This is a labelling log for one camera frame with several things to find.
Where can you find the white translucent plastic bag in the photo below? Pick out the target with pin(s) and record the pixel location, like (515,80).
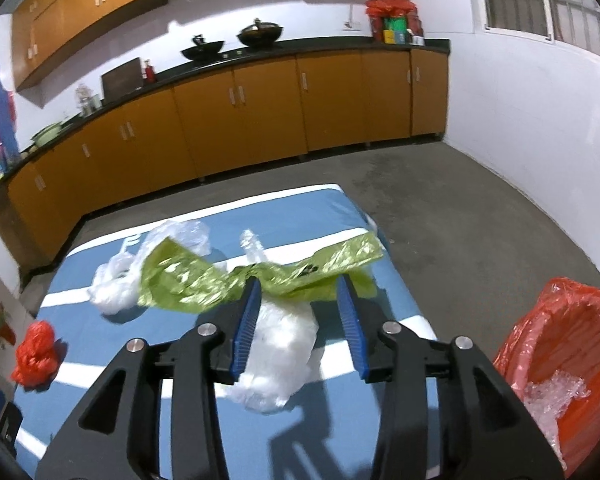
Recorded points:
(280,350)

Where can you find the blue white striped table cover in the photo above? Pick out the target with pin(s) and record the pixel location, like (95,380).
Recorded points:
(300,210)

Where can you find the green bowl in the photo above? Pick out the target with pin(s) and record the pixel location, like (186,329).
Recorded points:
(47,133)

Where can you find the orange kitchen cabinets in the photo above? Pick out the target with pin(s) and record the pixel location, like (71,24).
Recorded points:
(80,10)
(260,110)

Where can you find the red bottle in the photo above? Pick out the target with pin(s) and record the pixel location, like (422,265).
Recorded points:
(149,72)

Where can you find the orange lower kitchen cabinets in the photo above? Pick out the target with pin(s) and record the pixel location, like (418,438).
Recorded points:
(260,110)

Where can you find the flat clear plastic bag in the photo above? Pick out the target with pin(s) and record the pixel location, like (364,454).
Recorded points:
(192,237)

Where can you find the bin with red bag liner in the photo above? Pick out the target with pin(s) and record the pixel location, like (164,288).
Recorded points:
(580,340)

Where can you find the clear glass jar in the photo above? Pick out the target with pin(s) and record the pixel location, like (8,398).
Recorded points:
(86,98)

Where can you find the black kitchen countertop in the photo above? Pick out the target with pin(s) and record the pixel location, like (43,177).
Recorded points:
(330,46)

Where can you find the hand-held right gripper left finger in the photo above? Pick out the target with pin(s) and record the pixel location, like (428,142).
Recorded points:
(247,330)

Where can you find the orange upper kitchen cabinets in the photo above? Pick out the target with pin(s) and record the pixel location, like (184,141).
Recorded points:
(80,10)

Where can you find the red plastic bag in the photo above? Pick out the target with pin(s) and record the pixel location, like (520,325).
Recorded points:
(35,355)

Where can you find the yellow-green plastic bag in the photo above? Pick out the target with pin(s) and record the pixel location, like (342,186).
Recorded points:
(190,280)

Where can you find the brown cutting board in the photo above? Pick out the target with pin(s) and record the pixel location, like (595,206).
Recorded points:
(121,82)

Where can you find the clear bubble wrap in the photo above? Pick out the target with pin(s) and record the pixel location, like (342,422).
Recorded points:
(555,395)

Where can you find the black wok with lid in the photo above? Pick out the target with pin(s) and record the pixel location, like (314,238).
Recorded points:
(260,35)

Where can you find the red bag with boxes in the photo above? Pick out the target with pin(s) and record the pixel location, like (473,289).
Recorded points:
(392,15)

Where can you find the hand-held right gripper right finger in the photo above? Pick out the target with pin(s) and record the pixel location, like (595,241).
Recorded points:
(352,330)

